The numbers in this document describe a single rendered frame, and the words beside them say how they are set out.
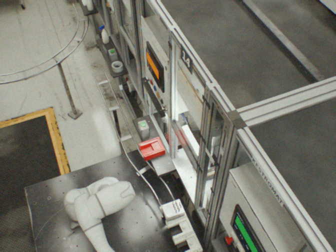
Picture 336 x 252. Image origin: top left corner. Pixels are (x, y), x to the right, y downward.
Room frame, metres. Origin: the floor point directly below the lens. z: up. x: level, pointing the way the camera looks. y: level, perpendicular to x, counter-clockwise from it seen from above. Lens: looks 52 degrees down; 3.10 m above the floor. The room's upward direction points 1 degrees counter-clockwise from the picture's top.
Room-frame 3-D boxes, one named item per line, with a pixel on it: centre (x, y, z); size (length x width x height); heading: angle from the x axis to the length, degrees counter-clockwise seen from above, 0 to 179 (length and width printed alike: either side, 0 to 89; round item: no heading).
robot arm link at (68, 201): (1.11, 0.63, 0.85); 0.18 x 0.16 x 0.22; 119
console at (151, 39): (1.65, -0.04, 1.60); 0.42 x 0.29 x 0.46; 22
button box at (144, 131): (1.63, 0.17, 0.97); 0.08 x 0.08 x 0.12; 22
